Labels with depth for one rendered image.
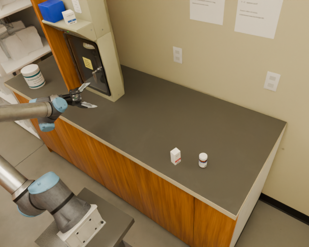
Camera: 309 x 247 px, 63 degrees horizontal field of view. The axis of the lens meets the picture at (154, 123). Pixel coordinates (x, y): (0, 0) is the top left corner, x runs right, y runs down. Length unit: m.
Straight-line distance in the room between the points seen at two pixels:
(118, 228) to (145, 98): 0.92
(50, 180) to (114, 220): 0.35
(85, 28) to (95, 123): 0.59
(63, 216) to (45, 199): 0.10
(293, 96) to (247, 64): 0.31
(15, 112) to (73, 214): 0.50
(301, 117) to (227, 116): 0.41
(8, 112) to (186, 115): 0.99
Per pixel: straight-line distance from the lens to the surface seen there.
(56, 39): 1.85
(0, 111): 1.21
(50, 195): 1.11
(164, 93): 1.81
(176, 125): 1.56
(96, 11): 1.54
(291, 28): 1.43
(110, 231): 1.24
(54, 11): 1.63
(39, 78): 2.19
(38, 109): 1.29
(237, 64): 1.61
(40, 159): 3.00
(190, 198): 1.43
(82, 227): 1.14
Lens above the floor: 2.05
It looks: 44 degrees down
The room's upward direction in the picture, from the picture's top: 8 degrees counter-clockwise
